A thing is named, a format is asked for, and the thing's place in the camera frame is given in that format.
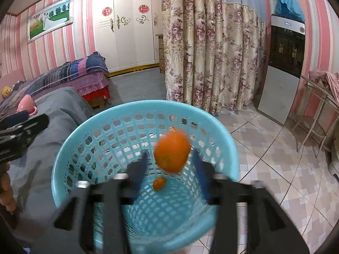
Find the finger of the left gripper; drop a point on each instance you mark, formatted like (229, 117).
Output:
(12, 120)
(28, 130)

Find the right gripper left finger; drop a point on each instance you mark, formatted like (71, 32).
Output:
(72, 226)

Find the orange peel piece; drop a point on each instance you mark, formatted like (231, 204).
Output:
(159, 183)

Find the orange tangerine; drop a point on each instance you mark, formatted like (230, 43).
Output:
(172, 151)

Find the person left hand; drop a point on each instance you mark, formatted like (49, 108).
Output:
(6, 196)

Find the pink pig mug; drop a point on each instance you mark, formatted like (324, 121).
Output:
(27, 104)

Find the yellow duck plush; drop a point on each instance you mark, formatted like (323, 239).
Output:
(6, 92)

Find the grey table cloth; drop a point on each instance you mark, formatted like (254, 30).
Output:
(31, 174)

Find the turquoise plastic laundry basket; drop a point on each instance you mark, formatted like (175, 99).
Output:
(107, 143)

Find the bed with plaid quilt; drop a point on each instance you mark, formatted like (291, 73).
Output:
(86, 75)

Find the framed wedding photo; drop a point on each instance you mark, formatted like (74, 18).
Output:
(49, 19)

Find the wicker side table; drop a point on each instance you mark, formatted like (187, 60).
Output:
(311, 123)

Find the white wardrobe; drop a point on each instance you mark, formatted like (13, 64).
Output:
(126, 32)

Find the wooden desk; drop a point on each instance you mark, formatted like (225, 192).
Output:
(161, 53)

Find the pink cloth on table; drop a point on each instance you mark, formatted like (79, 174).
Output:
(327, 80)

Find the water dispenser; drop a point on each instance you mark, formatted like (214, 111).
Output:
(284, 68)

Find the floral divider curtain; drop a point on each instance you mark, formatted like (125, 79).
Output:
(215, 52)

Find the blue cloth cover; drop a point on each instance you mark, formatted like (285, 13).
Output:
(289, 9)

